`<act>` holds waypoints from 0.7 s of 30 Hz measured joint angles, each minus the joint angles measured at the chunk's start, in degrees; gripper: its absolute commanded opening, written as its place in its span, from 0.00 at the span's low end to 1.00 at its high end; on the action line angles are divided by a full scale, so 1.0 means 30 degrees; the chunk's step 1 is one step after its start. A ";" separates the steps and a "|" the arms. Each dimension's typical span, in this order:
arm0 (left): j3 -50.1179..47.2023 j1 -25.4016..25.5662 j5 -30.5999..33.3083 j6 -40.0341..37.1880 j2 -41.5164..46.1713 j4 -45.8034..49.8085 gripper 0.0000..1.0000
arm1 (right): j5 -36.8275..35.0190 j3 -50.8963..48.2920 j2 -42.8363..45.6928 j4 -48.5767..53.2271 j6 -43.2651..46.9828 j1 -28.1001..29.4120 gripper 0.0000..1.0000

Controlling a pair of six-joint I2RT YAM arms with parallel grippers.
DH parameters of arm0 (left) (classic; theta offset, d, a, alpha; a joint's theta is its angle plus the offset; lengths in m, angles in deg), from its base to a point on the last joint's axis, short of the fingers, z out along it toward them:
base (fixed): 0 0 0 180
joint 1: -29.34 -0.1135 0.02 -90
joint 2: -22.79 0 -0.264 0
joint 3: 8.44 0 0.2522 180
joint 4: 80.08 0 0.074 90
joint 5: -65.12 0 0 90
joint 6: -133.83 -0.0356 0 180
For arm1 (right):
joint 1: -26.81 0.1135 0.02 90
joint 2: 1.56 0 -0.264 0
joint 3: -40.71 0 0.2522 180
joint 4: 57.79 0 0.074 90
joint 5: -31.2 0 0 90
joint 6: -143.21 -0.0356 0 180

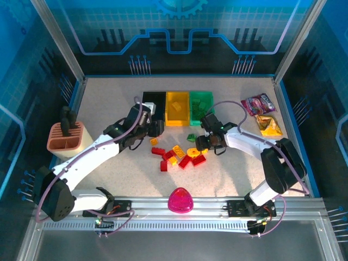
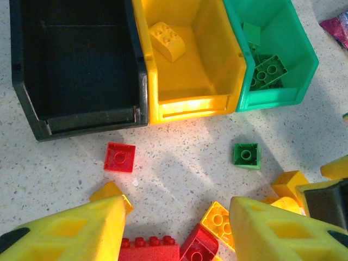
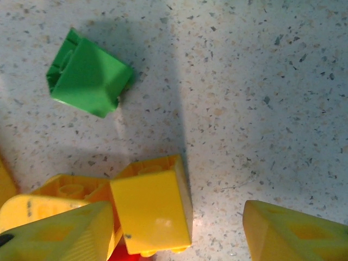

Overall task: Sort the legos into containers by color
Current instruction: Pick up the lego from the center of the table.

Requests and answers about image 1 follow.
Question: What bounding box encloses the yellow plastic bin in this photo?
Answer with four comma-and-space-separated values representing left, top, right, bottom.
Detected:
165, 91, 190, 127

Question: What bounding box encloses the long yellow lego brick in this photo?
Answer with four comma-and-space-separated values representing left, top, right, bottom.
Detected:
171, 145, 186, 159

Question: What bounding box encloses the black plastic bin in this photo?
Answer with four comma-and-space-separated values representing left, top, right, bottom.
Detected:
142, 91, 167, 123

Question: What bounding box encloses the green plastic bin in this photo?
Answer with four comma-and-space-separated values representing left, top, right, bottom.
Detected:
189, 91, 216, 127

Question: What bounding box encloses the purple candy bag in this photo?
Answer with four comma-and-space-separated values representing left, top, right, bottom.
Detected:
240, 93, 277, 114

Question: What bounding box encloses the yellow snack bag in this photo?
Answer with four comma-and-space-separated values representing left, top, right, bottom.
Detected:
255, 114, 283, 137

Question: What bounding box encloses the pink translucent dome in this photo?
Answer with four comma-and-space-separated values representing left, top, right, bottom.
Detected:
167, 187, 194, 214

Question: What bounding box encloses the pink and cream knife block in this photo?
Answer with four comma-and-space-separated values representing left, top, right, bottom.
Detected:
46, 121, 95, 161

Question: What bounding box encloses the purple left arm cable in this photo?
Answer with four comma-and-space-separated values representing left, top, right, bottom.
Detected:
35, 96, 144, 238

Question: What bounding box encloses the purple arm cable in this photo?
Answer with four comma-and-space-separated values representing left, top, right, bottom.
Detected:
35, 96, 144, 238
205, 100, 310, 238

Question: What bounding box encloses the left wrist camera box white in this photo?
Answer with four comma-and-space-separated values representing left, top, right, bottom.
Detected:
143, 102, 157, 117

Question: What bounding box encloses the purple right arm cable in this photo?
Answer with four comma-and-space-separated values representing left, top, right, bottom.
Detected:
205, 100, 310, 238

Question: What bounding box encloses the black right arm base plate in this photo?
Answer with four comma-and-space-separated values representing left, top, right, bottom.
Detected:
227, 200, 277, 218

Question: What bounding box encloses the aluminium front rail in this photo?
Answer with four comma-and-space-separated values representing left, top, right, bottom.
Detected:
73, 196, 327, 219

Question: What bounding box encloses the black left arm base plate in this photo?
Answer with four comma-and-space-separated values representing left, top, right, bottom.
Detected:
83, 200, 133, 218

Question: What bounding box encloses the slotted grey cable tray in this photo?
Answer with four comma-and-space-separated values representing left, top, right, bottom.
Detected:
42, 220, 256, 232

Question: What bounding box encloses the aluminium frame post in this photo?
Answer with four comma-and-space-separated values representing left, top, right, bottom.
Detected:
30, 0, 87, 84
273, 0, 326, 84

